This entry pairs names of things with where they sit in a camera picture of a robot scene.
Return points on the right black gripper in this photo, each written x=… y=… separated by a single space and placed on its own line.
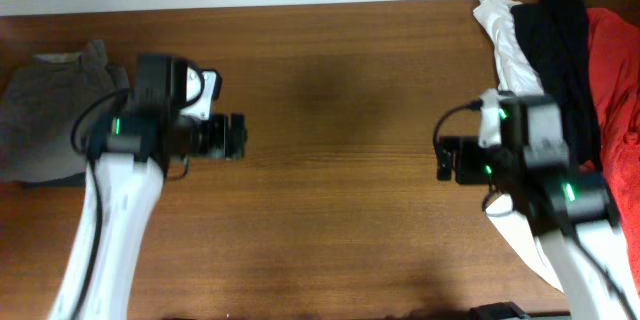
x=467 y=148

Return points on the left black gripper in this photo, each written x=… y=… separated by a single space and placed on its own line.
x=216 y=143

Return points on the grey cargo shorts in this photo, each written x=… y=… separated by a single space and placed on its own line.
x=40 y=105

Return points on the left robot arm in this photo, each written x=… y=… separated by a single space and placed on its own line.
x=128 y=139

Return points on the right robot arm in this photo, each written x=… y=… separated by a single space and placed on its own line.
x=572 y=215

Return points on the white garment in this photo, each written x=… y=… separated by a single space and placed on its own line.
x=515 y=74

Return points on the black garment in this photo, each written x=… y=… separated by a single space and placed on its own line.
x=553 y=35

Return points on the folded dark green shirt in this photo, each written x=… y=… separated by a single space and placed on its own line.
x=76 y=180

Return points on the red garment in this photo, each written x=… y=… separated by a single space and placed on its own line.
x=613 y=47

